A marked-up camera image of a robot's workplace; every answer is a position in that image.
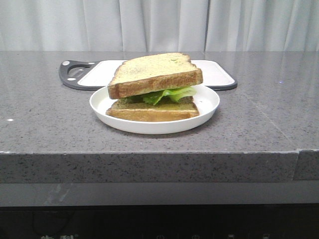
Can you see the white curtain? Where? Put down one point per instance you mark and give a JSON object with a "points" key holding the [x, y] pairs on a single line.
{"points": [[159, 25]]}

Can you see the white grey cutting board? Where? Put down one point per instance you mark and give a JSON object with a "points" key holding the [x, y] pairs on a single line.
{"points": [[94, 75]]}

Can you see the white round plate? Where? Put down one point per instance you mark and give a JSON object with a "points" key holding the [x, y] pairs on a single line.
{"points": [[206, 100]]}

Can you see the toasted bread slice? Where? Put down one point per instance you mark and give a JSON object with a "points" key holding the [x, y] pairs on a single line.
{"points": [[153, 73], [164, 110]]}

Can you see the green lettuce leaf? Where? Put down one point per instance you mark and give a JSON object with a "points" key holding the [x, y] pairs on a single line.
{"points": [[155, 97]]}

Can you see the black appliance front panel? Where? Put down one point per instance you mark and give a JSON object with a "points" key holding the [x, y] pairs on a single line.
{"points": [[269, 221]]}

